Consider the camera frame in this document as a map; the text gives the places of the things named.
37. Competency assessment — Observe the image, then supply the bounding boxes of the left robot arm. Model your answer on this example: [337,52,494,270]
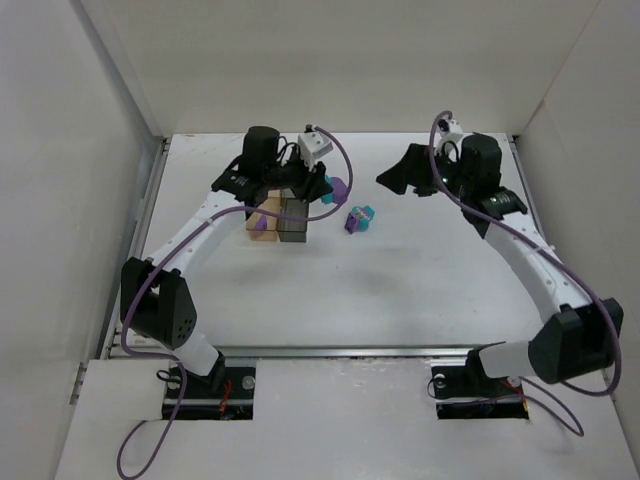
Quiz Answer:
[120,126,333,391]

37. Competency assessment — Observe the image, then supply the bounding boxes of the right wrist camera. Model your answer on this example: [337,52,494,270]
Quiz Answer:
[435,115,464,153]

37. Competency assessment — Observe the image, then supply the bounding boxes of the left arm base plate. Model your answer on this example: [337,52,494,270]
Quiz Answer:
[176,364,256,421]

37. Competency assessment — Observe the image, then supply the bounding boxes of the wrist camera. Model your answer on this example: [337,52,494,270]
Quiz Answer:
[435,115,464,153]
[297,131,333,171]

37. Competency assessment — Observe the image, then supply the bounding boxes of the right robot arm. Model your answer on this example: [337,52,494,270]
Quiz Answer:
[376,134,623,396]

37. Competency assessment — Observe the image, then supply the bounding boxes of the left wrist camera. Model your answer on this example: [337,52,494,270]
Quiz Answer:
[297,131,333,171]

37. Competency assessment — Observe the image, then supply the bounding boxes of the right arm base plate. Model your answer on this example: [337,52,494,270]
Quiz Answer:
[428,363,529,420]

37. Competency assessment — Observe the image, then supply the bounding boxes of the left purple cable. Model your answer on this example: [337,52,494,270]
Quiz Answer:
[115,123,355,480]

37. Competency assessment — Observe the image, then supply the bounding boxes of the front aluminium rail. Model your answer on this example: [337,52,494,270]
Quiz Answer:
[99,342,584,362]

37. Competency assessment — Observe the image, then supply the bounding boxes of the purple lego piece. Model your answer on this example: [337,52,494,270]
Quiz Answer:
[330,177,348,205]

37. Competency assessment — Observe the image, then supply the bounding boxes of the small purple lego brick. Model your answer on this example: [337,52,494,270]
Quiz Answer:
[251,215,268,237]

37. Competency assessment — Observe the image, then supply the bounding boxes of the round teal printed lego tile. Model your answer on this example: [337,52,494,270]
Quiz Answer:
[351,205,375,232]

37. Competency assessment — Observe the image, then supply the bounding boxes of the smoky grey transparent container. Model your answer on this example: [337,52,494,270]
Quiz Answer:
[276,197,309,243]

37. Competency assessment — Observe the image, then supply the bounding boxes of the aluminium table edge rail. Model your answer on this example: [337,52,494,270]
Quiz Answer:
[507,135,567,258]

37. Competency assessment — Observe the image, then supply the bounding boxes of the teal lego brick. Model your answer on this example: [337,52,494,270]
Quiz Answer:
[320,176,334,205]

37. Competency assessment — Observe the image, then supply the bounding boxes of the left aluminium rail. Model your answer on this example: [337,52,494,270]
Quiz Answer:
[69,136,172,406]

